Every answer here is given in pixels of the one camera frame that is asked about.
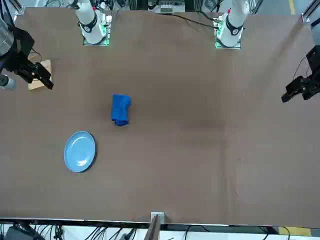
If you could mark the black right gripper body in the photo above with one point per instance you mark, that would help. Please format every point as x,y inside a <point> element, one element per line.
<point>18,47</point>

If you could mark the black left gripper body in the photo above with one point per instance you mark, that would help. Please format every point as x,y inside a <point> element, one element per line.
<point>315,58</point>

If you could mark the blue cloth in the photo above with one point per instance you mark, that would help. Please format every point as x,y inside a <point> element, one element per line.
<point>121,108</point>

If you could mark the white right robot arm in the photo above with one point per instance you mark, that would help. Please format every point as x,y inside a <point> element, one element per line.
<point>91,25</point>

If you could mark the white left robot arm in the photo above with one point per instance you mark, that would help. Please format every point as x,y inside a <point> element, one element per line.
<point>232,25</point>

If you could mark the blue plastic plate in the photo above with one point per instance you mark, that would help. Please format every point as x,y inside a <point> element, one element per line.
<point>80,152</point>

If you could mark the wooden cup rack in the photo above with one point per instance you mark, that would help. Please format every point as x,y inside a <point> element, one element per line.
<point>46,65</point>

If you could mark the grey adapter box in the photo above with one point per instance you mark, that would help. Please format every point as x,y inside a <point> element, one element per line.
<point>166,10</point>

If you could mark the white power strip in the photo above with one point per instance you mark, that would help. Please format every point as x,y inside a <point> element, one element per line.
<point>172,3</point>

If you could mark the black device box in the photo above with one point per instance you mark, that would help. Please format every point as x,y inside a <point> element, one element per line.
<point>15,235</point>

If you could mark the aluminium frame profile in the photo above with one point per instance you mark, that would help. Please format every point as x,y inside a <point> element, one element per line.
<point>307,15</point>
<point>20,10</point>

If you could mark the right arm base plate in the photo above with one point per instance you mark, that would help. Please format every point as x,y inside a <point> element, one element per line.
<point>96,44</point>

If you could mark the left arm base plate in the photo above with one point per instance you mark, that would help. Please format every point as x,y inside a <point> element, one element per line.
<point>235,47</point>

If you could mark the silver table clamp bracket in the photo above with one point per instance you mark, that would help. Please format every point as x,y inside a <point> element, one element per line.
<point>158,215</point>

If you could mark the upright mounting post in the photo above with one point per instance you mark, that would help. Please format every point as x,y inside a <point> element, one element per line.
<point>153,230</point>

